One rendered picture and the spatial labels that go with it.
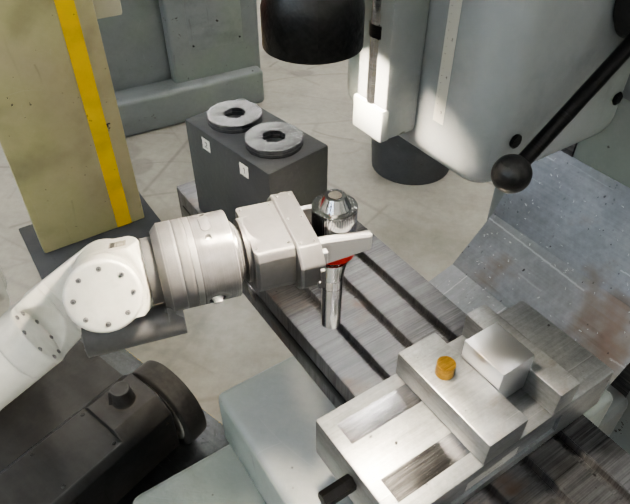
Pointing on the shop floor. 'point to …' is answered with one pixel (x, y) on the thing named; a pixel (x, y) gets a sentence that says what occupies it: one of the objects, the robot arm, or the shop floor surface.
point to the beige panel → (59, 126)
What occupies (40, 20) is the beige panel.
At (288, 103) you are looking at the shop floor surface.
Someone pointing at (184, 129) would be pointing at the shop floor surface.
